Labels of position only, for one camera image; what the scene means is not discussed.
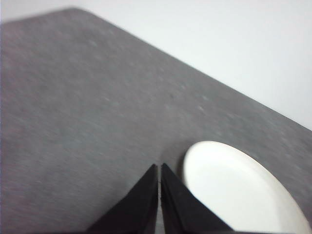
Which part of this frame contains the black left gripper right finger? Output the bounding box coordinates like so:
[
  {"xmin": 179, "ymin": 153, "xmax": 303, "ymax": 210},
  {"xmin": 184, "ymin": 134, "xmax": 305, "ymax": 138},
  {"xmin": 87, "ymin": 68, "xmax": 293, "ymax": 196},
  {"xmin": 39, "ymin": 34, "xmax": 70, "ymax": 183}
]
[{"xmin": 159, "ymin": 162, "xmax": 235, "ymax": 234}]

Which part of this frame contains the white round plate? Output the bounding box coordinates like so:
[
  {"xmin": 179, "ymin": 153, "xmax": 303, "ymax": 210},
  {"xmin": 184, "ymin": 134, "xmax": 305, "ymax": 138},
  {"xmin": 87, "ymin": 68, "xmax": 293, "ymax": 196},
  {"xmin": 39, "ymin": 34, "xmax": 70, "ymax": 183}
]
[{"xmin": 182, "ymin": 140, "xmax": 312, "ymax": 233}]

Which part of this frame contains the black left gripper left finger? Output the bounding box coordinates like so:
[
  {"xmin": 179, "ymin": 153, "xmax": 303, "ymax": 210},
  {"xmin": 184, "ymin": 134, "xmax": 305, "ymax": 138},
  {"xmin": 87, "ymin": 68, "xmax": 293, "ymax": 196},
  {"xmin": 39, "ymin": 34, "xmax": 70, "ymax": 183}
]
[{"xmin": 86, "ymin": 163, "xmax": 159, "ymax": 234}]

